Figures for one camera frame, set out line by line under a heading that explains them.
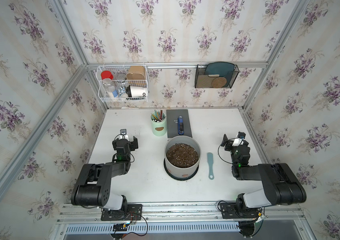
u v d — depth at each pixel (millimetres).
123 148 695
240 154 688
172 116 1077
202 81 983
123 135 774
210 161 908
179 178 813
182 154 838
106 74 919
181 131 999
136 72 882
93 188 437
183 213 734
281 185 446
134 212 731
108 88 904
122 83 935
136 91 919
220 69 935
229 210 732
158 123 925
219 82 973
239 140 759
